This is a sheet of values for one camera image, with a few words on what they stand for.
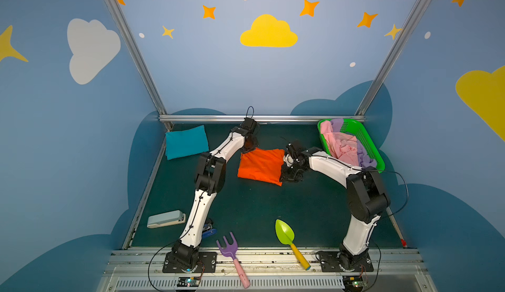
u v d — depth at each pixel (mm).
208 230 798
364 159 988
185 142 1151
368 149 1030
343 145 1019
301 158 701
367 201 498
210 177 638
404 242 838
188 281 706
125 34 803
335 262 740
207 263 736
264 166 1013
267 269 733
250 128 878
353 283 714
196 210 649
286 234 818
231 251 757
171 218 803
